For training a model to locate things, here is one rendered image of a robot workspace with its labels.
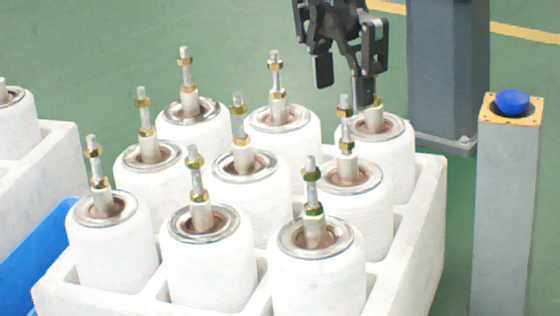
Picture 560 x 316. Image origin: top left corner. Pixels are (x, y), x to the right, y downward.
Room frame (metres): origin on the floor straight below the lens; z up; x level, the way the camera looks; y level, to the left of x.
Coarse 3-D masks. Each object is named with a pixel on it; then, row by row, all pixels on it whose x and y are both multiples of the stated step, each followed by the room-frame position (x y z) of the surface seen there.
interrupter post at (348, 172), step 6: (342, 150) 0.85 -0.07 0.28; (354, 150) 0.85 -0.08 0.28; (342, 156) 0.84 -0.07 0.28; (348, 156) 0.84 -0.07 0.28; (354, 156) 0.84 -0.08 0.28; (342, 162) 0.84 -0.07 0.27; (348, 162) 0.83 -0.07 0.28; (354, 162) 0.84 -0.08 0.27; (342, 168) 0.84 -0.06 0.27; (348, 168) 0.83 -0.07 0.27; (354, 168) 0.84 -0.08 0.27; (342, 174) 0.84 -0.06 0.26; (348, 174) 0.83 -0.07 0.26; (354, 174) 0.84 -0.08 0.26; (342, 180) 0.84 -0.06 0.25; (348, 180) 0.83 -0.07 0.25; (354, 180) 0.84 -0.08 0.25
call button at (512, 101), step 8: (496, 96) 0.85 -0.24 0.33; (504, 96) 0.85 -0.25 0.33; (512, 96) 0.85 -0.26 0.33; (520, 96) 0.85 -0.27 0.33; (528, 96) 0.85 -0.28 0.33; (496, 104) 0.85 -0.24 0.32; (504, 104) 0.84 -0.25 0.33; (512, 104) 0.83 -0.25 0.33; (520, 104) 0.83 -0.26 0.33; (528, 104) 0.84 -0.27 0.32; (512, 112) 0.84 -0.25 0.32; (520, 112) 0.84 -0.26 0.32
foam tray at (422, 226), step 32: (416, 160) 0.99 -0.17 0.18; (416, 192) 0.91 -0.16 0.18; (416, 224) 0.85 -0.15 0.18; (64, 256) 0.84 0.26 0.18; (160, 256) 0.86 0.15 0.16; (256, 256) 0.82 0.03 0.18; (416, 256) 0.82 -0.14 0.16; (32, 288) 0.78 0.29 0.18; (64, 288) 0.78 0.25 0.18; (160, 288) 0.77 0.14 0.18; (384, 288) 0.73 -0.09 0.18; (416, 288) 0.82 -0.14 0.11
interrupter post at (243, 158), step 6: (234, 144) 0.89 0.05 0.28; (234, 150) 0.88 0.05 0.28; (240, 150) 0.88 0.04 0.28; (246, 150) 0.88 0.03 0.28; (252, 150) 0.88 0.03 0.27; (234, 156) 0.88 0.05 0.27; (240, 156) 0.88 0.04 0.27; (246, 156) 0.88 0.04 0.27; (252, 156) 0.88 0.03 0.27; (234, 162) 0.89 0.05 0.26; (240, 162) 0.88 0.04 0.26; (246, 162) 0.88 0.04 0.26; (252, 162) 0.88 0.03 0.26; (240, 168) 0.88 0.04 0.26; (246, 168) 0.88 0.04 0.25; (252, 168) 0.88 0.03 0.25
